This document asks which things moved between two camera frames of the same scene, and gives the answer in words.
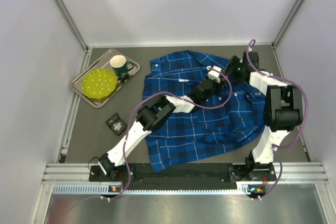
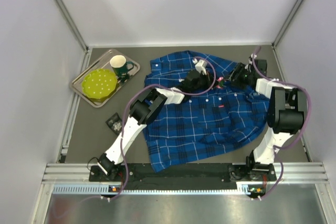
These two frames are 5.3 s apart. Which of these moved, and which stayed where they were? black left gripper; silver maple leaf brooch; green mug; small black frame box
Moved: black left gripper
Stayed: green mug; small black frame box; silver maple leaf brooch
